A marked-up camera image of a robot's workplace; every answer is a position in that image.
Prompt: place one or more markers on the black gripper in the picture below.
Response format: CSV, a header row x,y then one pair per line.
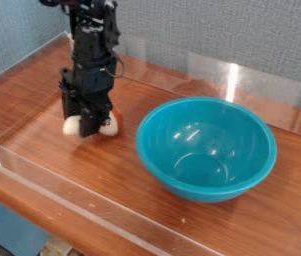
x,y
87,84

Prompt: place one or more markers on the white brown toy mushroom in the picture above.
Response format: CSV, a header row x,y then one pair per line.
x,y
85,123

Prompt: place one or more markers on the blue plastic bowl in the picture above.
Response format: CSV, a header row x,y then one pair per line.
x,y
208,148

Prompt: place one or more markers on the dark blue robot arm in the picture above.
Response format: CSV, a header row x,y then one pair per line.
x,y
93,24

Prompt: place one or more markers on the clear acrylic left barrier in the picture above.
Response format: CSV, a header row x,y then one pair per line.
x,y
29,87

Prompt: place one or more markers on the clear acrylic barrier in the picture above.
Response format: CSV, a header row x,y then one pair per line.
x,y
191,74
83,212
29,87

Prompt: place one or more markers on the clear acrylic back barrier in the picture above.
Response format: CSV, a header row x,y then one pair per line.
x,y
191,74

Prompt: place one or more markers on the clear acrylic front barrier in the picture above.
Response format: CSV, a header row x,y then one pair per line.
x,y
83,212

